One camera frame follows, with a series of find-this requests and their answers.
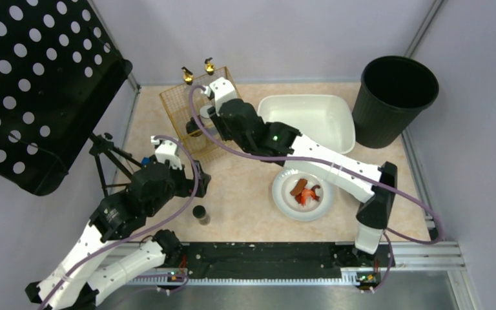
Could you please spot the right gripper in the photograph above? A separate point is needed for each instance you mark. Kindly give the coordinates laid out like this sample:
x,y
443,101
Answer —
x,y
194,126

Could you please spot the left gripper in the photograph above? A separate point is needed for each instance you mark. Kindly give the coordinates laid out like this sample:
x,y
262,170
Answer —
x,y
201,181

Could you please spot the small black cap jar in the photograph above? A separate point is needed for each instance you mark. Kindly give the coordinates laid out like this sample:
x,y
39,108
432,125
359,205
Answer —
x,y
201,214

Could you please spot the black lid glass jar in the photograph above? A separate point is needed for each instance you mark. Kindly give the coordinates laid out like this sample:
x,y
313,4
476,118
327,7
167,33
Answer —
x,y
193,131

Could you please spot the clear oil bottle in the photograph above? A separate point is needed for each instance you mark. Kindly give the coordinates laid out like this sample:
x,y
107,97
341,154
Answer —
x,y
210,71

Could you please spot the oil bottle with dark liquid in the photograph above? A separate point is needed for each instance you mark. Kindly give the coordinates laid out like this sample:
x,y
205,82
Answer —
x,y
188,79

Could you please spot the white plate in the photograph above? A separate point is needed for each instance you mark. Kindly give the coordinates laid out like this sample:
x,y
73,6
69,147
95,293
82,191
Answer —
x,y
284,183

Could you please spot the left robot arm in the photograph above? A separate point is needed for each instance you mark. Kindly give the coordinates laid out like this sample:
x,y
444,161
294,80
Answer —
x,y
78,282

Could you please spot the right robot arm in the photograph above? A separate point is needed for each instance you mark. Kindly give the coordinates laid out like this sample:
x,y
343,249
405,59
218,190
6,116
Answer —
x,y
372,185

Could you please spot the brown food piece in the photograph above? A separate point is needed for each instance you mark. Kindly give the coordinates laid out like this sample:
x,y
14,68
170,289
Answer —
x,y
299,187

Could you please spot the white rectangular basin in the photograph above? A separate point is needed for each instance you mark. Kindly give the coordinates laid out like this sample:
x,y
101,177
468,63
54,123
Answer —
x,y
326,119

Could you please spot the red crab toy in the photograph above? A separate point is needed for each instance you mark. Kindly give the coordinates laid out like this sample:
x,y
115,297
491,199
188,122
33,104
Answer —
x,y
308,194

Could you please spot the black tripod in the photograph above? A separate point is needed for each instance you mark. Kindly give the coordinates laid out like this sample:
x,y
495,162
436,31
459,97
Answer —
x,y
106,155

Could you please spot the black trash bin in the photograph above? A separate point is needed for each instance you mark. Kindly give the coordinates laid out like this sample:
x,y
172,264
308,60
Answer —
x,y
393,91

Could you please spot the black perforated panel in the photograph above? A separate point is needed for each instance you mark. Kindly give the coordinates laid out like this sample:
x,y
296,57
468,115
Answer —
x,y
59,72

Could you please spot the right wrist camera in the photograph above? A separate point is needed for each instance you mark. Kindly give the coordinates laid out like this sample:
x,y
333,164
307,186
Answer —
x,y
221,91

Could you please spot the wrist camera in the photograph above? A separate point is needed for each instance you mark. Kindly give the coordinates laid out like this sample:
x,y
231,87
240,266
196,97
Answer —
x,y
166,152
221,91

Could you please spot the gold wire rack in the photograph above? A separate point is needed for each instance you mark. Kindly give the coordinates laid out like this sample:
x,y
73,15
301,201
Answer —
x,y
179,114

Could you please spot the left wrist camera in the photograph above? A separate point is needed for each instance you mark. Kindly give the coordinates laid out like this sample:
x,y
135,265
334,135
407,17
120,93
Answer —
x,y
166,152

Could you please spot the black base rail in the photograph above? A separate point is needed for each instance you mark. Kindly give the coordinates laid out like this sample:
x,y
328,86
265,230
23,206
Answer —
x,y
275,260

